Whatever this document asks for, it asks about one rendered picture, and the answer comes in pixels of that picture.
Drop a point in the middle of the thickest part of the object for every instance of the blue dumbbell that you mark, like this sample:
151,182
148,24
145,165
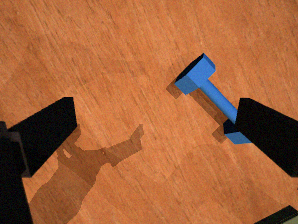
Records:
196,76

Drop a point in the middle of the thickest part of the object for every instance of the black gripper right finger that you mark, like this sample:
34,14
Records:
274,133

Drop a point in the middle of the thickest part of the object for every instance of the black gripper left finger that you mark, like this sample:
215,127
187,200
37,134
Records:
24,148

